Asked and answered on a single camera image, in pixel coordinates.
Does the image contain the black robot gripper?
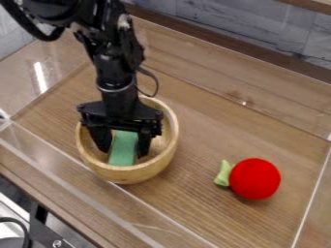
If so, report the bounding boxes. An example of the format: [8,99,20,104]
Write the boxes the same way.
[76,85,165,158]

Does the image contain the green rectangular block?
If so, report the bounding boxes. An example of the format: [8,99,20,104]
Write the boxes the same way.
[108,131,138,167]

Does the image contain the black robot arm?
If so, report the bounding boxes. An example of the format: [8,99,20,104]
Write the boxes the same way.
[11,0,163,157]

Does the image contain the brown wooden bowl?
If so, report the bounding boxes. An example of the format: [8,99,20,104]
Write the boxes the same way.
[75,97,181,185]

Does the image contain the green plush leaf piece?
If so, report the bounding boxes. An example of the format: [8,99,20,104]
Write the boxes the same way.
[214,160,233,187]

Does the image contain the red plush ball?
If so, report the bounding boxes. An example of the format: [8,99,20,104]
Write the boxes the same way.
[229,158,282,201]

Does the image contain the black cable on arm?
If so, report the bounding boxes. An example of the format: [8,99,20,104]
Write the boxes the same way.
[134,67,161,99]

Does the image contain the black table leg bracket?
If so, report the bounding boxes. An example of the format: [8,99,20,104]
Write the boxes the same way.
[0,201,79,248]

